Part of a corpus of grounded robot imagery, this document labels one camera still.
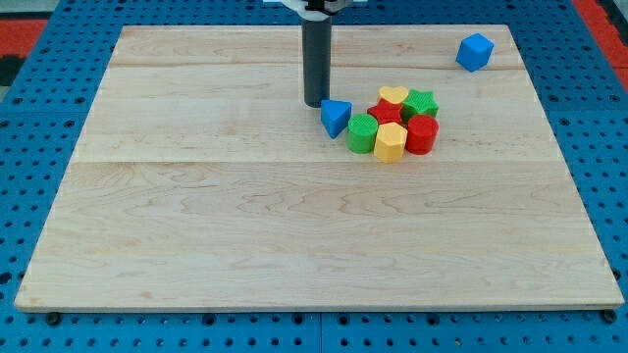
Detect blue triangle block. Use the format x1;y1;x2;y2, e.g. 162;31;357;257
321;100;352;139

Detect red star block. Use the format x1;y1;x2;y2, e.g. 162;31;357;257
367;99;403;125

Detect green star block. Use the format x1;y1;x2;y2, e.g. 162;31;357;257
401;89;440;123

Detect green cylinder block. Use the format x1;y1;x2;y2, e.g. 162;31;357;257
346;113;379;154

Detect yellow hexagon block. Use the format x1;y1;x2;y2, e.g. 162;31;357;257
373;123;407;163

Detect light wooden board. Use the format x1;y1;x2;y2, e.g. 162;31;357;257
15;25;624;313

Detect red cylinder block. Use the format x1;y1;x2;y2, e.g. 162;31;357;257
405;115;440;155

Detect yellow heart block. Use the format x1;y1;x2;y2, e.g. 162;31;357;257
378;86;409;104

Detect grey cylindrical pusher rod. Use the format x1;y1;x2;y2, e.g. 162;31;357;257
301;18;332;108

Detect blue cube block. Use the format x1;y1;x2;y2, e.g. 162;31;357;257
455;33;495;72

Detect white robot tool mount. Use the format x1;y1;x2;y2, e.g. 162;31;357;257
262;0;368;22

